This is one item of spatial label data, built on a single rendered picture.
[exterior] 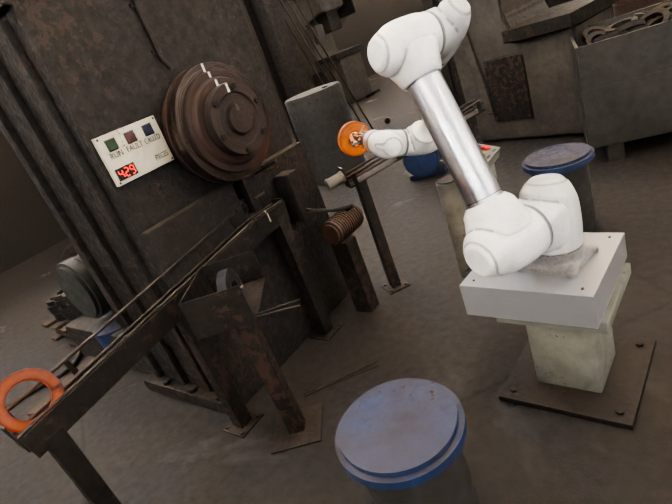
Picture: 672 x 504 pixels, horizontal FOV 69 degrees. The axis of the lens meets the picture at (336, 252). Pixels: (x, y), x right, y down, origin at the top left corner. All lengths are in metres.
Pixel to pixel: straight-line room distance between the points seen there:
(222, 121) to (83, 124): 0.48
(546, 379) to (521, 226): 0.65
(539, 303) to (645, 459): 0.50
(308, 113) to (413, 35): 3.39
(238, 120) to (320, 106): 2.78
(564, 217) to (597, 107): 2.02
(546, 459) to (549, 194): 0.77
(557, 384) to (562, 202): 0.65
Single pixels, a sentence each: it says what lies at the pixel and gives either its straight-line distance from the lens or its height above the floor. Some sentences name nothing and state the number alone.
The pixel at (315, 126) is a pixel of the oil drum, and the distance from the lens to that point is 4.75.
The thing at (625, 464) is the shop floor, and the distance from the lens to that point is 1.65.
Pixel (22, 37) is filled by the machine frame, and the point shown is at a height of 1.60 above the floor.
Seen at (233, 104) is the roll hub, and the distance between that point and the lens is 1.99.
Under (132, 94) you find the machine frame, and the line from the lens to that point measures 2.05.
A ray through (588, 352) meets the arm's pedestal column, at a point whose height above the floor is 0.18.
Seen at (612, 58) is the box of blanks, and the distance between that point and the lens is 3.41.
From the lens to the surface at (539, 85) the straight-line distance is 4.19.
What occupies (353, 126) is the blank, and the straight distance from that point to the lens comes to 2.23.
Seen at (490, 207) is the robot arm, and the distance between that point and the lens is 1.35.
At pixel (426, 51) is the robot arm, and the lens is 1.40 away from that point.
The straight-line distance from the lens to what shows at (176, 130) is 1.95.
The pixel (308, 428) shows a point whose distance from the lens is 1.98.
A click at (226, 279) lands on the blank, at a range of 1.54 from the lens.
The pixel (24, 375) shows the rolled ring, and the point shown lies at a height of 0.70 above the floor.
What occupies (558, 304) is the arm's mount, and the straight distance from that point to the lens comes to 1.49.
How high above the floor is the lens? 1.27
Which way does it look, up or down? 23 degrees down
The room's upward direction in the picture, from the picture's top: 21 degrees counter-clockwise
